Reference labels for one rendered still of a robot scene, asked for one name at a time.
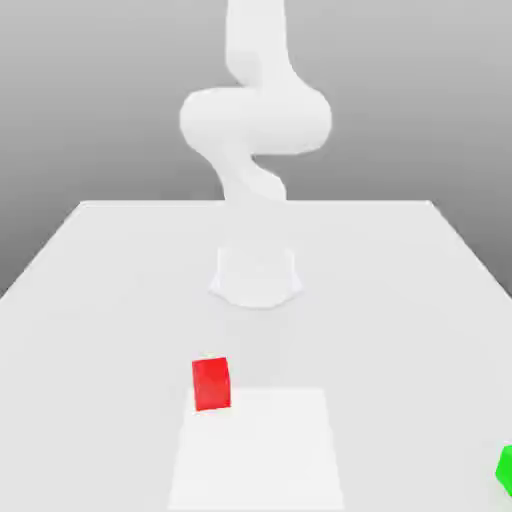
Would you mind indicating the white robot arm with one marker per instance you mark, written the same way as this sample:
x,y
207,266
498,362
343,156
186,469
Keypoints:
x,y
256,120

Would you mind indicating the small red cube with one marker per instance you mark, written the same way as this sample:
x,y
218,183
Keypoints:
x,y
211,384

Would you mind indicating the small green cube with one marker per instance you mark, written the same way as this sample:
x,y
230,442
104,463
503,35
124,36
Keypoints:
x,y
505,470

